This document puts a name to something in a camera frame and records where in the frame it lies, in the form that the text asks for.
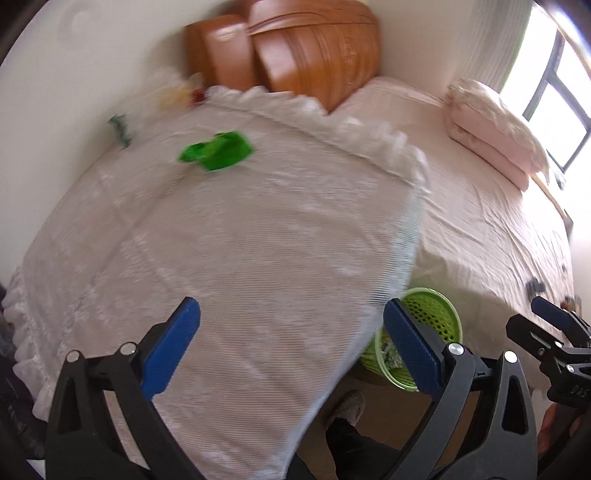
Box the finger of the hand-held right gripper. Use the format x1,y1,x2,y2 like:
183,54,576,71
505,314,571,370
530,296,591,342

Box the person's leg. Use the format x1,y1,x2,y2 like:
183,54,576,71
295,420,416,480

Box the wooden bed frame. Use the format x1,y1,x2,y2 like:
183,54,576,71
531,173,575,241

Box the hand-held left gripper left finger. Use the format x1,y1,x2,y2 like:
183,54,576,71
45,296,204,480

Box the wooden bedside cabinet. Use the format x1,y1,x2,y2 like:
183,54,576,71
185,14,260,90

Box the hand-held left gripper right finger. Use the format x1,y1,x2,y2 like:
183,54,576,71
382,298,539,480

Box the person's shoe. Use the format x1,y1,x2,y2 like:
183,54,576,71
325,390,366,430

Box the pink pillows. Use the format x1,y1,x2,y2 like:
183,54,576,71
444,78,550,192

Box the green plastic basket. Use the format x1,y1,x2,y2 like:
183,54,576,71
359,287,463,392

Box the black jacket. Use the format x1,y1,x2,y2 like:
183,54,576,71
0,355,47,462

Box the clear plastic bag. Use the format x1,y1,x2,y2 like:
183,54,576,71
124,67,204,121

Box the small green wrapper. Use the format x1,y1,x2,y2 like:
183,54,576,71
108,113,134,149

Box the white lace tablecloth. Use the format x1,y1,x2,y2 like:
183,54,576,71
4,84,432,480

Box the carved wooden headboard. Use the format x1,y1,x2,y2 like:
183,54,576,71
247,0,384,114

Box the large green wrapper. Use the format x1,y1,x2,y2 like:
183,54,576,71
179,131,256,174

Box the pink bed sheet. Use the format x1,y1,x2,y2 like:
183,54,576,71
333,76,575,391

